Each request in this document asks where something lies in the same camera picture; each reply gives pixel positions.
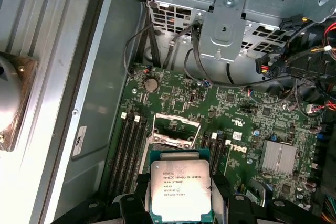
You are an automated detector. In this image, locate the green motherboard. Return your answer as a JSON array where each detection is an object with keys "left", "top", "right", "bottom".
[{"left": 101, "top": 62, "right": 331, "bottom": 224}]

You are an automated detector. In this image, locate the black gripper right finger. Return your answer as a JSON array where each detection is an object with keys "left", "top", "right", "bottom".
[{"left": 211, "top": 173, "right": 325, "bottom": 224}]

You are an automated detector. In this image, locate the green RAM stick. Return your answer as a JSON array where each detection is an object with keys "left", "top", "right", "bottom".
[{"left": 222, "top": 142, "right": 232, "bottom": 176}]

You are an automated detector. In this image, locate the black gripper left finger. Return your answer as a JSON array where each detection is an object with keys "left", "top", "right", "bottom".
[{"left": 52, "top": 173, "right": 152, "bottom": 224}]

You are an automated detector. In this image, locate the metal socket cover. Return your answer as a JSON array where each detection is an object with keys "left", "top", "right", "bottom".
[{"left": 150, "top": 113, "right": 203, "bottom": 151}]

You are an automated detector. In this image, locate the black sleeved wire bundle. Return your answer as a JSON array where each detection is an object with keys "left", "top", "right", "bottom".
[{"left": 283, "top": 14, "right": 336, "bottom": 99}]

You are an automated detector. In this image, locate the round coin battery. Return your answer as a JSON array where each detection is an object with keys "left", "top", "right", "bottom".
[{"left": 143, "top": 77, "right": 159, "bottom": 93}]

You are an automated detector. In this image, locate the grey metal cage bracket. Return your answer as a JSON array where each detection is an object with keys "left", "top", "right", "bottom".
[{"left": 199, "top": 0, "right": 249, "bottom": 62}]

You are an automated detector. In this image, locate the black fan wire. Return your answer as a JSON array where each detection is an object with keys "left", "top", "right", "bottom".
[{"left": 183, "top": 48, "right": 212, "bottom": 88}]

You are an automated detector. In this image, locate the black open PC case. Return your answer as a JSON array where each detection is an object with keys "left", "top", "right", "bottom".
[{"left": 28, "top": 0, "right": 336, "bottom": 224}]

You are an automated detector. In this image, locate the square brown base plate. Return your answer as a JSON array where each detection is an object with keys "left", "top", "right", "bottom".
[{"left": 0, "top": 50, "right": 40, "bottom": 154}]

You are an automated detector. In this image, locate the thin black wire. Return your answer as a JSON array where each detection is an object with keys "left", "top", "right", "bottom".
[{"left": 123, "top": 23, "right": 155, "bottom": 78}]

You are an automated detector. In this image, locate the black sleeved cable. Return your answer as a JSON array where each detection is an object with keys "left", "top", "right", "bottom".
[
  {"left": 161, "top": 23, "right": 196, "bottom": 69},
  {"left": 141, "top": 1, "right": 150, "bottom": 66},
  {"left": 150, "top": 28, "right": 162, "bottom": 68}
]

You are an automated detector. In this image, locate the black RAM slot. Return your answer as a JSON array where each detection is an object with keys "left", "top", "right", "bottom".
[
  {"left": 107, "top": 112, "right": 128, "bottom": 196},
  {"left": 122, "top": 115, "right": 141, "bottom": 198},
  {"left": 217, "top": 134, "right": 230, "bottom": 176},
  {"left": 128, "top": 119, "right": 148, "bottom": 200},
  {"left": 207, "top": 132, "right": 218, "bottom": 176},
  {"left": 201, "top": 132, "right": 215, "bottom": 176},
  {"left": 213, "top": 133, "right": 223, "bottom": 176},
  {"left": 114, "top": 115, "right": 134, "bottom": 197}
]

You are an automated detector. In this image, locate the silver CPU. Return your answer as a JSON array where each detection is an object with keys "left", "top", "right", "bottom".
[{"left": 148, "top": 149, "right": 214, "bottom": 224}]

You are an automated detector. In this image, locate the silver finned heatsink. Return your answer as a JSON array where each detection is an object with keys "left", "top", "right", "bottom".
[{"left": 258, "top": 140, "right": 299, "bottom": 176}]

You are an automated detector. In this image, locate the thick black cable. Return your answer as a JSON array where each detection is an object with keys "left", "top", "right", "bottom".
[{"left": 190, "top": 20, "right": 292, "bottom": 88}]

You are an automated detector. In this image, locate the black wire connector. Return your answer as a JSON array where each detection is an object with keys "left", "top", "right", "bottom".
[{"left": 255, "top": 55, "right": 288, "bottom": 81}]

